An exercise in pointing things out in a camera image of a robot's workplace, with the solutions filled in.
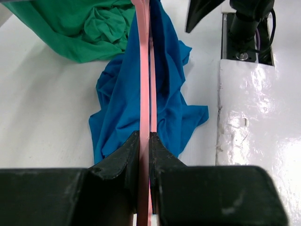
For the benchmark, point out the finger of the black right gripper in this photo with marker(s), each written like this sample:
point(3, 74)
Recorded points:
point(198, 9)

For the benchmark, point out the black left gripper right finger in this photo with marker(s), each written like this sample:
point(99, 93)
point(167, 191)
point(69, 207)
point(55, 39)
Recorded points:
point(211, 195)

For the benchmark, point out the pink hanger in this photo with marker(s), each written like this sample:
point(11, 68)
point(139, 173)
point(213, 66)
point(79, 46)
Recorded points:
point(148, 108)

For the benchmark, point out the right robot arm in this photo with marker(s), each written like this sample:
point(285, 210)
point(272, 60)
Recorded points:
point(248, 32)

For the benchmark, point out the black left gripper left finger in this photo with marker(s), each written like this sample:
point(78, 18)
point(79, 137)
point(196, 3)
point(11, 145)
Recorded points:
point(102, 195)

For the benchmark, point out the blue t shirt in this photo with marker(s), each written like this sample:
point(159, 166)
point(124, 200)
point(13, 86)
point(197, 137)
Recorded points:
point(118, 90)

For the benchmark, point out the green t shirt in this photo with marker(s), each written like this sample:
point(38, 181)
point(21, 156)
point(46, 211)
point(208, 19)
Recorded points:
point(79, 30)

